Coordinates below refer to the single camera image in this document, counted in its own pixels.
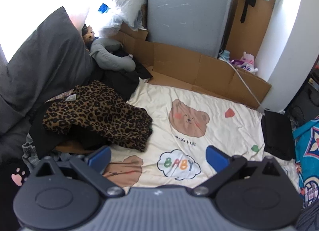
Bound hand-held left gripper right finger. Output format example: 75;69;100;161
193;145;283;199

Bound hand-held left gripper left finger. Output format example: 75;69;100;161
32;145;125;198

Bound leopard print garment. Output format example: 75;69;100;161
42;80;153;152

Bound black clothes pile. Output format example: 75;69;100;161
100;49;153;102

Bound cream bear print blanket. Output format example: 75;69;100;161
103;81;299;191

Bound folded black garment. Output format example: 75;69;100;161
261;110;296;161

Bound grey denim shorts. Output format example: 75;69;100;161
22;136;75;172

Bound blue printed bag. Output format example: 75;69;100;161
293;119;319;209

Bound dark bag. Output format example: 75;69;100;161
284;71;319;132

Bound black paw print cloth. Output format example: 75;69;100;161
0;156;33;221

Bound teal capped bottle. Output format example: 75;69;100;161
219;50;231;63

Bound flattened brown cardboard box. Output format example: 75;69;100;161
117;23;272;109

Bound pink plush toy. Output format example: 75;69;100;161
240;51;256;65

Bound dark patterned cloth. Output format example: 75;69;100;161
296;206;319;231

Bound dark grey pillow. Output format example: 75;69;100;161
0;6;97;137

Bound small doll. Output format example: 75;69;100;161
81;24;99;47

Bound brown cardboard panel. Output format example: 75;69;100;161
227;0;282;59

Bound grey plastic-wrapped appliance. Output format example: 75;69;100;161
147;0;237;58

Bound white cable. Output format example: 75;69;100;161
219;50;268;113

